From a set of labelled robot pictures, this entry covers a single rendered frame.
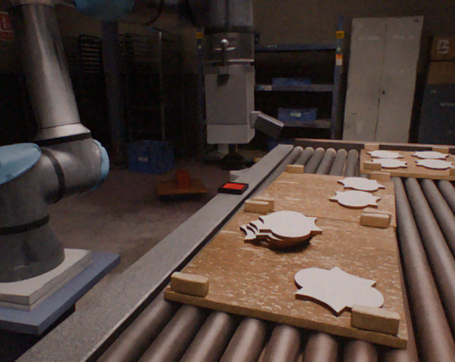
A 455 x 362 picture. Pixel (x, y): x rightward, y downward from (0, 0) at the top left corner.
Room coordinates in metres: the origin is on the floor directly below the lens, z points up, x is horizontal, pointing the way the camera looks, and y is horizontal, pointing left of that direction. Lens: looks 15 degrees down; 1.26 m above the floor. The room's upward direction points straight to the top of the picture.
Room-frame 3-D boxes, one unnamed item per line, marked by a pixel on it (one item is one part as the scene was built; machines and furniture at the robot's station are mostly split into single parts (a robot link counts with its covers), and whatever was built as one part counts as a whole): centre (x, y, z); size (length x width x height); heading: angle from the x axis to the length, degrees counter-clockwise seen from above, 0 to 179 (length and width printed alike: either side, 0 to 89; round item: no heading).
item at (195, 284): (0.55, 0.05, 0.95); 0.06 x 0.02 x 0.03; 70
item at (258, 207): (0.92, -0.08, 0.95); 0.06 x 0.02 x 0.03; 70
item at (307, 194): (1.08, -0.29, 0.93); 0.41 x 0.35 x 0.02; 159
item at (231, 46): (0.65, -0.01, 1.29); 0.08 x 0.08 x 0.05
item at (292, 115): (5.51, -1.00, 0.72); 0.50 x 0.38 x 0.16; 68
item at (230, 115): (0.64, -0.03, 1.22); 0.12 x 0.09 x 0.16; 79
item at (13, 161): (0.74, 0.40, 1.06); 0.13 x 0.12 x 0.14; 150
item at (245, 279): (0.69, -0.14, 0.93); 0.41 x 0.35 x 0.02; 160
